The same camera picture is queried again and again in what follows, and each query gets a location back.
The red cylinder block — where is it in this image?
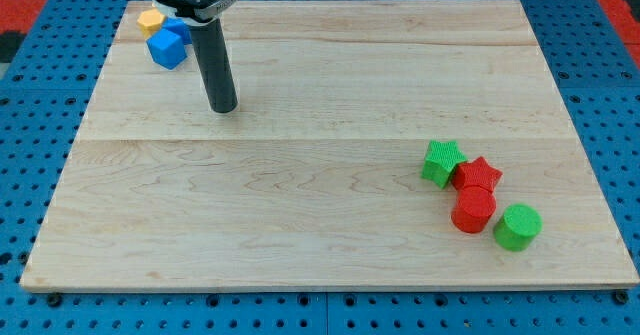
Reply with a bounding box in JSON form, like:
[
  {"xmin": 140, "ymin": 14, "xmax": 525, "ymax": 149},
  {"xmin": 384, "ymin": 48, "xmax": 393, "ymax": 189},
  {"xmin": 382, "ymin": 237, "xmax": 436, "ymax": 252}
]
[{"xmin": 451, "ymin": 186, "xmax": 497, "ymax": 233}]

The light wooden board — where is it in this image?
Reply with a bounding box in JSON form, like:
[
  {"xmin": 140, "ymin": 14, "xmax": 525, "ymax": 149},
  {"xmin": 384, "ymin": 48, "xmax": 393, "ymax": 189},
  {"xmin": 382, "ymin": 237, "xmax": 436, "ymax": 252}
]
[{"xmin": 21, "ymin": 0, "xmax": 639, "ymax": 293}]

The red star block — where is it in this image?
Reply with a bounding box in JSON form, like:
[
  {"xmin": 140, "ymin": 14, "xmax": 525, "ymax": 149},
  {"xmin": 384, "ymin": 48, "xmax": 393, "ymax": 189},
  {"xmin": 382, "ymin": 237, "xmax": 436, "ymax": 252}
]
[{"xmin": 451, "ymin": 156, "xmax": 503, "ymax": 193}]

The blue block behind rod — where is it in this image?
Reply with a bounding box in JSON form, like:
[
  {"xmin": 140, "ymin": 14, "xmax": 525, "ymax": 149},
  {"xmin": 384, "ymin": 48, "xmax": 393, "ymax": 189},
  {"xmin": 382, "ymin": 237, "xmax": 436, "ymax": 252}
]
[{"xmin": 162, "ymin": 18, "xmax": 192, "ymax": 45}]

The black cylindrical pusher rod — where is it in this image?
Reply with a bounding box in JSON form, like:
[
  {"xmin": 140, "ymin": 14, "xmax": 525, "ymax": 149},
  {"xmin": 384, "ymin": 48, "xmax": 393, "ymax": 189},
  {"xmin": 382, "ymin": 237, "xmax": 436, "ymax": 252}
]
[{"xmin": 189, "ymin": 19, "xmax": 238, "ymax": 113}]

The green star block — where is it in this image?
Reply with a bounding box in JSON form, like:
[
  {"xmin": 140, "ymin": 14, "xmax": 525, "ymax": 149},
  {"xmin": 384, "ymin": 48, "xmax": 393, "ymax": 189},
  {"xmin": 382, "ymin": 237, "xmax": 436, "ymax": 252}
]
[{"xmin": 421, "ymin": 140, "xmax": 467, "ymax": 189}]

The green cylinder block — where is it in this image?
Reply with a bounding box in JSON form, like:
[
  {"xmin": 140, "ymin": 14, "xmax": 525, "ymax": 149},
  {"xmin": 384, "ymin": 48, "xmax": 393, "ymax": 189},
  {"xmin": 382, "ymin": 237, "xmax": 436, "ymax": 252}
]
[{"xmin": 493, "ymin": 203, "xmax": 543, "ymax": 252}]

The blue cube block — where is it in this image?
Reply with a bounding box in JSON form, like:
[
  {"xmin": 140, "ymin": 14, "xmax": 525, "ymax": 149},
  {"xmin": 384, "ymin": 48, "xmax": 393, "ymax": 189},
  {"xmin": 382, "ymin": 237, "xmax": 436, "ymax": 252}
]
[{"xmin": 146, "ymin": 29, "xmax": 187, "ymax": 70}]

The yellow pentagon block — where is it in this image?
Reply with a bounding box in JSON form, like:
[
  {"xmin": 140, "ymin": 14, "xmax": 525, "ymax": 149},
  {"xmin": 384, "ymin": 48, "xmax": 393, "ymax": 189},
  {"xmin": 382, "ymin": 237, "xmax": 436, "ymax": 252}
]
[{"xmin": 136, "ymin": 8, "xmax": 166, "ymax": 39}]

